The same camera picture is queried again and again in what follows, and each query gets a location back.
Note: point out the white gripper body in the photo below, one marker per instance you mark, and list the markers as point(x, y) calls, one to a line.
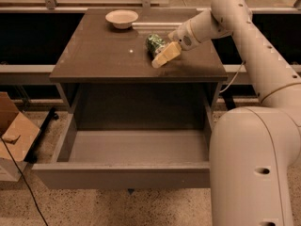
point(184, 37)

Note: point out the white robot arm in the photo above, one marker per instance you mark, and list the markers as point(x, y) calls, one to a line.
point(251, 147)

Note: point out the open grey top drawer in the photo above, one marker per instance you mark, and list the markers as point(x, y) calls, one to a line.
point(130, 159)

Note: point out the white bowl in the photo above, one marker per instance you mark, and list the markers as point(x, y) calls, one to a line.
point(121, 18)

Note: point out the dark brown cabinet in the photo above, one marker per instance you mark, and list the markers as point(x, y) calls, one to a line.
point(106, 77)

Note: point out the cardboard box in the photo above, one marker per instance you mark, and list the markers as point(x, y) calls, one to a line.
point(19, 133)

